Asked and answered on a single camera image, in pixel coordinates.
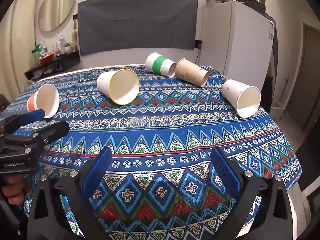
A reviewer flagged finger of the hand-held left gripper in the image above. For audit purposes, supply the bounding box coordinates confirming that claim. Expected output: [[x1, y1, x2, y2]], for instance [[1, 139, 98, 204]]
[[31, 121, 70, 148], [0, 109, 47, 133]]

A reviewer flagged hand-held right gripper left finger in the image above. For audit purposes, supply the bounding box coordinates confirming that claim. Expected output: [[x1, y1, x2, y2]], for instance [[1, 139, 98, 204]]
[[27, 146, 113, 240]]

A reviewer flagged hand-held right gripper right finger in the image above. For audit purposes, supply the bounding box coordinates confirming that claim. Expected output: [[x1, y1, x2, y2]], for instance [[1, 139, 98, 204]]
[[211, 146, 293, 240]]

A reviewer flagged orange and white paper cup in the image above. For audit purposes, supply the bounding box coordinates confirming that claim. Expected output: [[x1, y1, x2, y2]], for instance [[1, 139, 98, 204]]
[[27, 84, 60, 119]]

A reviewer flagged white paper cup heart print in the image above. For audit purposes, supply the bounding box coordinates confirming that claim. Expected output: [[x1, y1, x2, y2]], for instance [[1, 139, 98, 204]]
[[222, 79, 261, 118]]

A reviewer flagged white paper cup yellow rim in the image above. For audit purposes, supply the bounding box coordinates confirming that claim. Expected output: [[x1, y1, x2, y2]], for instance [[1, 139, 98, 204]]
[[96, 69, 140, 105]]

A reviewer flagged brown paper cup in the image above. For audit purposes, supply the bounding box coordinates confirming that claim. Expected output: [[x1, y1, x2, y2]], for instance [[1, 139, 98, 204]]
[[174, 58, 210, 88]]

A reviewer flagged white paper cup green band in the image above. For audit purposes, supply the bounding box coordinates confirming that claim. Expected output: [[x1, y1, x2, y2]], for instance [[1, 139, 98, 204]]
[[145, 52, 177, 78]]

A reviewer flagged person's left hand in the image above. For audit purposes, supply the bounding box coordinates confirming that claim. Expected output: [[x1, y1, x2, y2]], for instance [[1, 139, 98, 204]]
[[1, 174, 26, 206]]

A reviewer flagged red container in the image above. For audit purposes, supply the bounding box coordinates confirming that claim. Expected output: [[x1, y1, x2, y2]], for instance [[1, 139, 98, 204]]
[[39, 54, 54, 65]]

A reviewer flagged green spray bottle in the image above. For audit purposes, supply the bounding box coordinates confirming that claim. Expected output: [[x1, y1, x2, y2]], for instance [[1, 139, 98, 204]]
[[34, 43, 46, 60]]

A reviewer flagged blue patterned tablecloth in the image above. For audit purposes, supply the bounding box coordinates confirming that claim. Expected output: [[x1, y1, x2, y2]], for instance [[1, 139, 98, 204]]
[[0, 64, 303, 240]]

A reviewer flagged white refrigerator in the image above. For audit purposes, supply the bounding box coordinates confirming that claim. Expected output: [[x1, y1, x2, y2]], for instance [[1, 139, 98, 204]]
[[201, 0, 275, 105]]

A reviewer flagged grey cloth covered screen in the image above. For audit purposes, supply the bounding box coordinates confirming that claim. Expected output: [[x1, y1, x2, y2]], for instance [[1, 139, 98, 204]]
[[77, 0, 199, 56]]

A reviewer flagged black wall shelf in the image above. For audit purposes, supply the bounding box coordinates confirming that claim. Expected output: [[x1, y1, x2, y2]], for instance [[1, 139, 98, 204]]
[[24, 50, 80, 80]]

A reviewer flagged round wall mirror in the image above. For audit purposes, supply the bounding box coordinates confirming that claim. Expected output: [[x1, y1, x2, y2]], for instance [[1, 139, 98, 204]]
[[38, 0, 76, 32]]

